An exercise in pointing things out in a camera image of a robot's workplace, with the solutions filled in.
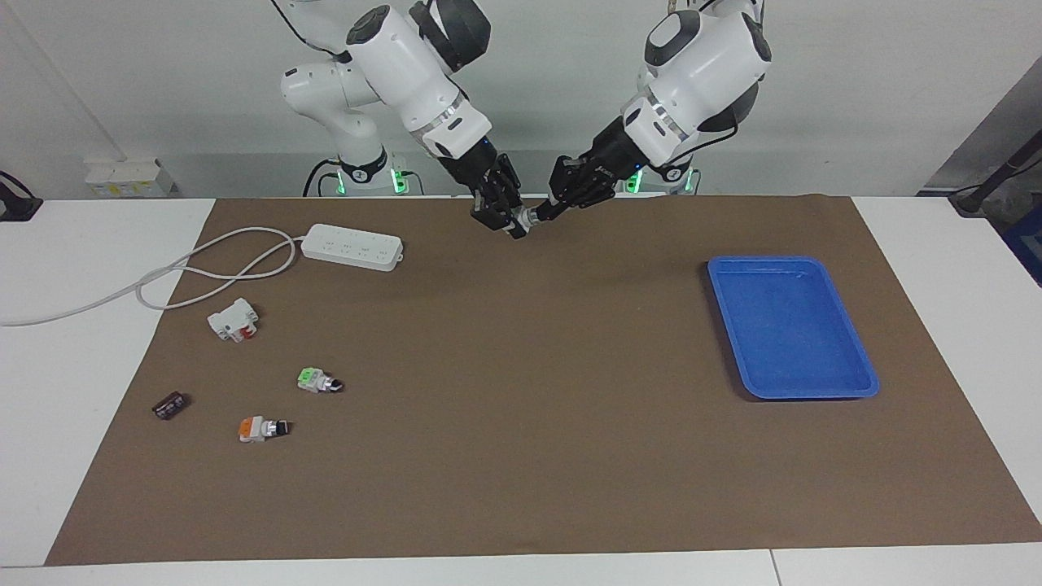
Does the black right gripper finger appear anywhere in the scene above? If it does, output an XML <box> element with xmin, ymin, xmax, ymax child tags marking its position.
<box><xmin>497</xmin><ymin>158</ymin><xmax>529</xmax><ymax>239</ymax></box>
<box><xmin>471</xmin><ymin>190</ymin><xmax>506</xmax><ymax>230</ymax></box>

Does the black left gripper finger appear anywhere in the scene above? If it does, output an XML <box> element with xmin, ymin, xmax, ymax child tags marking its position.
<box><xmin>532</xmin><ymin>155</ymin><xmax>584</xmax><ymax>223</ymax></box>
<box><xmin>562</xmin><ymin>180</ymin><xmax>616</xmax><ymax>212</ymax></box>

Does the white power strip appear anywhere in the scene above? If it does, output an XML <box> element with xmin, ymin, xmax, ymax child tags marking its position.
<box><xmin>300</xmin><ymin>223</ymin><xmax>405</xmax><ymax>273</ymax></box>

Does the brown table mat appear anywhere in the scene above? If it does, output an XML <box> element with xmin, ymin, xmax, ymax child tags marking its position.
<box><xmin>45</xmin><ymin>194</ymin><xmax>1042</xmax><ymax>567</ymax></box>

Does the blue plastic tray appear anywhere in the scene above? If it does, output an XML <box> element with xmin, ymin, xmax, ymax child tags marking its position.
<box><xmin>706</xmin><ymin>255</ymin><xmax>881</xmax><ymax>401</ymax></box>

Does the white circuit breaker red lever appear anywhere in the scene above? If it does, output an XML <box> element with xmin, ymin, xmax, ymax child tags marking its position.
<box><xmin>206</xmin><ymin>297</ymin><xmax>261</xmax><ymax>344</ymax></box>

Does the dark grey board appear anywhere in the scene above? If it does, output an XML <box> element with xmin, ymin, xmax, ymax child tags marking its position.
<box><xmin>918</xmin><ymin>55</ymin><xmax>1042</xmax><ymax>198</ymax></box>

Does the black stand pole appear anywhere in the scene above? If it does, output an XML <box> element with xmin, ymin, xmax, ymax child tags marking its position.
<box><xmin>948</xmin><ymin>129</ymin><xmax>1042</xmax><ymax>218</ymax></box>

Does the blue crate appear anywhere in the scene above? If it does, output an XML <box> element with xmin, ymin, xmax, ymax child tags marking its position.
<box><xmin>1002</xmin><ymin>218</ymin><xmax>1042</xmax><ymax>288</ymax></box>

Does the white power strip cable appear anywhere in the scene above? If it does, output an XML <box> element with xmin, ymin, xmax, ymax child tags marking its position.
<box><xmin>0</xmin><ymin>225</ymin><xmax>304</xmax><ymax>329</ymax></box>

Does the orange selector switch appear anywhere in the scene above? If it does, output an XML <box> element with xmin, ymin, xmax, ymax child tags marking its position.
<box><xmin>238</xmin><ymin>415</ymin><xmax>291</xmax><ymax>445</ymax></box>

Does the white wall socket box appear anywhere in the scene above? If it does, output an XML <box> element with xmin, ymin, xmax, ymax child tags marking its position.
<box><xmin>84</xmin><ymin>158</ymin><xmax>177</xmax><ymax>199</ymax></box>

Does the black clamp mount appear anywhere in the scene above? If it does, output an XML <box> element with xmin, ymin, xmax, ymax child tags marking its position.
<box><xmin>0</xmin><ymin>170</ymin><xmax>44</xmax><ymax>223</ymax></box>

